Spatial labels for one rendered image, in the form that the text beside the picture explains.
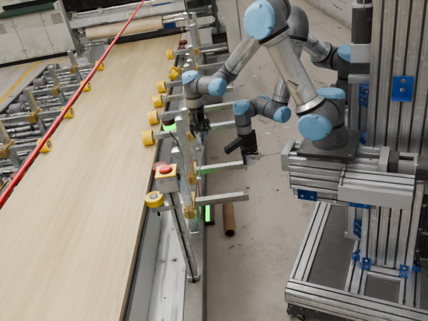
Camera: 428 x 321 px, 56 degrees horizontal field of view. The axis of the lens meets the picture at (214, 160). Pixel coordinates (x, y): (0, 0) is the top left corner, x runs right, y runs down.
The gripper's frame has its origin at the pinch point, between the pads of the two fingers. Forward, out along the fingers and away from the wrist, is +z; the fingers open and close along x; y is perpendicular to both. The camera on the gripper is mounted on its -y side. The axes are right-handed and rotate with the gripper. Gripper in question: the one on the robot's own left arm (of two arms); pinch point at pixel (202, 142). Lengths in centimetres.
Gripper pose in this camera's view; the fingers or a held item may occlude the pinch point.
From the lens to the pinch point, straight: 189.6
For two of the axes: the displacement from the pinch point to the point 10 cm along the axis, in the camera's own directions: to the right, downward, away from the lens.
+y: 3.5, 4.5, -8.2
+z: 1.6, 8.4, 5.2
